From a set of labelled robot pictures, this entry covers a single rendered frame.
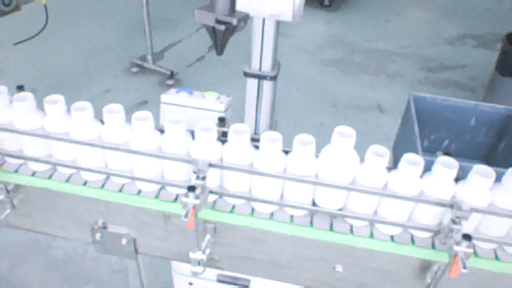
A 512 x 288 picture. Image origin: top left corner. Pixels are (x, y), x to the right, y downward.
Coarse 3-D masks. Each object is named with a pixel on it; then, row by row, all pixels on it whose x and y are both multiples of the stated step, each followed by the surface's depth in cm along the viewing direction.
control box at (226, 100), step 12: (168, 96) 93; (180, 96) 93; (192, 96) 94; (204, 96) 94; (228, 96) 98; (168, 108) 93; (180, 108) 93; (192, 108) 93; (204, 108) 92; (216, 108) 92; (228, 108) 96; (192, 120) 93; (204, 120) 93; (216, 120) 93; (192, 132) 97
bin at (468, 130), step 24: (408, 96) 133; (432, 96) 132; (408, 120) 129; (432, 120) 137; (456, 120) 136; (480, 120) 134; (504, 120) 133; (408, 144) 124; (432, 144) 143; (456, 144) 141; (480, 144) 139; (504, 144) 132; (504, 168) 129
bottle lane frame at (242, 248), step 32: (32, 192) 91; (64, 192) 89; (96, 192) 87; (32, 224) 98; (64, 224) 96; (96, 224) 93; (128, 224) 91; (160, 224) 89; (224, 224) 86; (256, 224) 84; (288, 224) 84; (160, 256) 96; (224, 256) 92; (256, 256) 90; (288, 256) 88; (320, 256) 86; (352, 256) 84; (384, 256) 83; (416, 256) 81
